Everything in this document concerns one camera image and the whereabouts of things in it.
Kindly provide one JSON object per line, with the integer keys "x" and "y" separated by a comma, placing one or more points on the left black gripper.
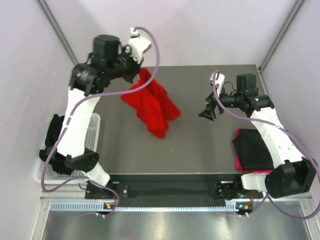
{"x": 126, "y": 53}

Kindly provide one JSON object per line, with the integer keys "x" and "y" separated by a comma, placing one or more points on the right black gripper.
{"x": 209, "y": 112}

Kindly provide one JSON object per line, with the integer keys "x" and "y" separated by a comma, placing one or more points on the red t shirt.
{"x": 154, "y": 108}

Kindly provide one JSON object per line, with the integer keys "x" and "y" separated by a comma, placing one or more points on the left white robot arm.
{"x": 82, "y": 100}

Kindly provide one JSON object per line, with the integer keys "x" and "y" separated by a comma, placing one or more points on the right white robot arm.
{"x": 293, "y": 171}

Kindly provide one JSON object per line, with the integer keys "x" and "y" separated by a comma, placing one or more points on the folded black t shirt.
{"x": 252, "y": 150}

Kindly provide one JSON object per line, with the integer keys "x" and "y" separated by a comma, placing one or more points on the folded pink t shirt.
{"x": 240, "y": 165}

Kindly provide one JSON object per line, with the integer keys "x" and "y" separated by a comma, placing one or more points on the black t shirt in basket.
{"x": 57, "y": 162}

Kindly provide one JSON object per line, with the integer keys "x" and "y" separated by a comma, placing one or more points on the white plastic basket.
{"x": 91, "y": 142}

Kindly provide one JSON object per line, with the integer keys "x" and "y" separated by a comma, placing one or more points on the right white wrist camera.
{"x": 217, "y": 80}

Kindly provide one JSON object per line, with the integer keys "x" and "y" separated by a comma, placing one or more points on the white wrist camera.
{"x": 217, "y": 80}
{"x": 139, "y": 44}

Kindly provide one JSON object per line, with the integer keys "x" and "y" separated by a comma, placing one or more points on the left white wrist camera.
{"x": 139, "y": 44}

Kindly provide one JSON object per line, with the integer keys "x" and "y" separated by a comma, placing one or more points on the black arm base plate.
{"x": 179, "y": 189}

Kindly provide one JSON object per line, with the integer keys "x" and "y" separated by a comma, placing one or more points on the white slotted cable duct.
{"x": 100, "y": 206}

